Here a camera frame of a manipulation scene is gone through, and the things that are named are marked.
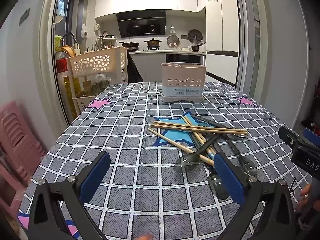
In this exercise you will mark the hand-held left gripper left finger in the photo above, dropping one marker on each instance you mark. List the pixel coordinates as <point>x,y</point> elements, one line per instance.
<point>96,173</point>

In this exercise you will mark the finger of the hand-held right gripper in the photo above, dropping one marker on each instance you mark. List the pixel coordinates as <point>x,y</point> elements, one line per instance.
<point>311,134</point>
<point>288,135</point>

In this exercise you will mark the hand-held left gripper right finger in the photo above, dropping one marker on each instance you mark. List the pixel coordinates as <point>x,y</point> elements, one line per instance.
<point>228,177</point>

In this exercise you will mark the beige plastic utensil holder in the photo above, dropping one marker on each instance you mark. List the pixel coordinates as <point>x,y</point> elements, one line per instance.
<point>182,80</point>

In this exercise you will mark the person's right hand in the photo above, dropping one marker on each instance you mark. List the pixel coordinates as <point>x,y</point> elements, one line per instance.
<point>305,195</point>

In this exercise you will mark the grey checked star tablecloth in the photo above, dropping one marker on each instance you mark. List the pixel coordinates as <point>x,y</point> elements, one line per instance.
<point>140,142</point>

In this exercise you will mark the pink plastic stool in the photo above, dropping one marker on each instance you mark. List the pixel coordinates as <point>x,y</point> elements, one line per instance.
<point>17,140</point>

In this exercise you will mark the yellow oil bottle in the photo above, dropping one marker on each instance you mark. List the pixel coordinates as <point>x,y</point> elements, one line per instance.
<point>68,86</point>

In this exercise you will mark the black hanging jacket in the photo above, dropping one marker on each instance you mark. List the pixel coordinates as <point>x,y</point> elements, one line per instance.
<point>133,71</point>

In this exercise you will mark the beige flower-cutout storage trolley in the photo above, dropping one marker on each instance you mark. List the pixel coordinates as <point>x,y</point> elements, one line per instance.
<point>97,63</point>

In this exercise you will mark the white rice cooker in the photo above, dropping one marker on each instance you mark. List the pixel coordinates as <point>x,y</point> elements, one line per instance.
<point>199,48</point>

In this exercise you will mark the white countertop container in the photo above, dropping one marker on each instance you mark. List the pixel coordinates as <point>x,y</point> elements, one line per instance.
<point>76,50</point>

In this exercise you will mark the orange round lid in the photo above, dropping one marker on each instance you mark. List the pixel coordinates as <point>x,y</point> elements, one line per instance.
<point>65,51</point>

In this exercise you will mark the glass jug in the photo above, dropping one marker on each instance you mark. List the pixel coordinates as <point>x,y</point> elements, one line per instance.
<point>100,42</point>

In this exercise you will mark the white refrigerator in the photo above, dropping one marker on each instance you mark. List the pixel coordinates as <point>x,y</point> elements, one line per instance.
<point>220,22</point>

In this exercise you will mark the black wok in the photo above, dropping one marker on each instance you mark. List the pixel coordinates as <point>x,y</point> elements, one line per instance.
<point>130,45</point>

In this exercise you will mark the round steamer rack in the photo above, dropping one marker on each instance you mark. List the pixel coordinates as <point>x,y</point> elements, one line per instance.
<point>195,36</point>
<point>172,41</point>

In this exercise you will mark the green plastic basket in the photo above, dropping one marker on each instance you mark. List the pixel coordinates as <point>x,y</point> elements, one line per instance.
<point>58,42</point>

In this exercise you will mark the black kitchen faucet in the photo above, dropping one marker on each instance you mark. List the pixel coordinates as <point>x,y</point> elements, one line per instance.
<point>68,36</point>

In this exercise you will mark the brown cooking pot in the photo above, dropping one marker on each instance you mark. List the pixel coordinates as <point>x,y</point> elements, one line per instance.
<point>152,43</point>

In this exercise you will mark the white hanging plastic bag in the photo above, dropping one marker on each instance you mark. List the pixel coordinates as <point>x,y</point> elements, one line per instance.
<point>84,31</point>

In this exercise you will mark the black range hood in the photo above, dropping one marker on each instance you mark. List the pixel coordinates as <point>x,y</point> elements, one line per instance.
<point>141,25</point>

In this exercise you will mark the blue hanging bag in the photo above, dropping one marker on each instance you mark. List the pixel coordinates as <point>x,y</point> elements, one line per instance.
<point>60,5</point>

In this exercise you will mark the dark wall plate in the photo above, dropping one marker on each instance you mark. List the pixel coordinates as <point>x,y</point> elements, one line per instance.
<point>24,16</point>

